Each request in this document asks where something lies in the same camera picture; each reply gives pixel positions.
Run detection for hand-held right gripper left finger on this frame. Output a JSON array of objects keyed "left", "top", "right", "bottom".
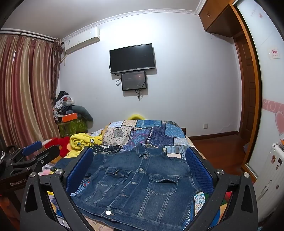
[{"left": 20, "top": 147, "right": 105, "bottom": 231}]

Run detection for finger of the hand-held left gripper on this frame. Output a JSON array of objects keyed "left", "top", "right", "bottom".
[
  {"left": 9, "top": 145, "right": 61, "bottom": 176},
  {"left": 9, "top": 141, "right": 42, "bottom": 163}
]

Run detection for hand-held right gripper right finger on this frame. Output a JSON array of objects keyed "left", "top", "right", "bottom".
[{"left": 181, "top": 147, "right": 259, "bottom": 231}]

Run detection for blue denim jeans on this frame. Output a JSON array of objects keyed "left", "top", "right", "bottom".
[{"left": 55, "top": 142, "right": 203, "bottom": 225}]

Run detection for red garment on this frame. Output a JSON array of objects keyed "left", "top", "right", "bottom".
[{"left": 44, "top": 136, "right": 71, "bottom": 157}]

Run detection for yellow printed garment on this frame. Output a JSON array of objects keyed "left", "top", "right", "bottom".
[{"left": 67, "top": 133, "right": 105, "bottom": 158}]

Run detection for navy white patterned cloth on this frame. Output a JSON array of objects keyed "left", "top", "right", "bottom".
[{"left": 92, "top": 144, "right": 121, "bottom": 155}]

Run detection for green patterned cloth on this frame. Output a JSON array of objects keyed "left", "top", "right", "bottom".
[{"left": 57, "top": 120, "right": 88, "bottom": 138}]

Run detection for orange box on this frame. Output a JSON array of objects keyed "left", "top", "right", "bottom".
[{"left": 62, "top": 113, "right": 78, "bottom": 122}]

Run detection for dark green orange garment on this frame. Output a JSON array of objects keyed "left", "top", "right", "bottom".
[{"left": 53, "top": 91, "right": 75, "bottom": 118}]

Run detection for dark green bag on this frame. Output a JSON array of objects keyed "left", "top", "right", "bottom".
[{"left": 72, "top": 105, "right": 94, "bottom": 122}]

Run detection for striped red gold curtain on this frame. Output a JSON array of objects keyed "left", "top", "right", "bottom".
[{"left": 0, "top": 33, "right": 65, "bottom": 154}]

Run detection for yellow round object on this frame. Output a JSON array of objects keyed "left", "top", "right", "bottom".
[{"left": 127, "top": 114, "right": 146, "bottom": 121}]

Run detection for wooden door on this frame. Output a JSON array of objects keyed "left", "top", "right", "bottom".
[{"left": 233, "top": 31, "right": 252, "bottom": 144}]

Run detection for white sliding wardrobe door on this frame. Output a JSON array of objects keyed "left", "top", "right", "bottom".
[{"left": 231, "top": 0, "right": 284, "bottom": 185}]

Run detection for white air conditioner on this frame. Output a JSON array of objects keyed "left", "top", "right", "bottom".
[{"left": 63, "top": 27, "right": 101, "bottom": 55}]

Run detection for wooden overhead cabinet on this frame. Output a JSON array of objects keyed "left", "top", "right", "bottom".
[{"left": 198, "top": 0, "right": 241, "bottom": 38}]

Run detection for black monitor cable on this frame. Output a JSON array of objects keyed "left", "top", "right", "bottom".
[{"left": 135, "top": 89, "right": 148, "bottom": 101}]

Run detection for small black wall monitor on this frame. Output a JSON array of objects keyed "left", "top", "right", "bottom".
[{"left": 121, "top": 71, "right": 147, "bottom": 91}]

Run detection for curtain rail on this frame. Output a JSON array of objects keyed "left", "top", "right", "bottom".
[{"left": 0, "top": 28, "right": 56, "bottom": 41}]

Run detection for black wall television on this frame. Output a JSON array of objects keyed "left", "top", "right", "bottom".
[{"left": 109, "top": 44, "right": 156, "bottom": 74}]

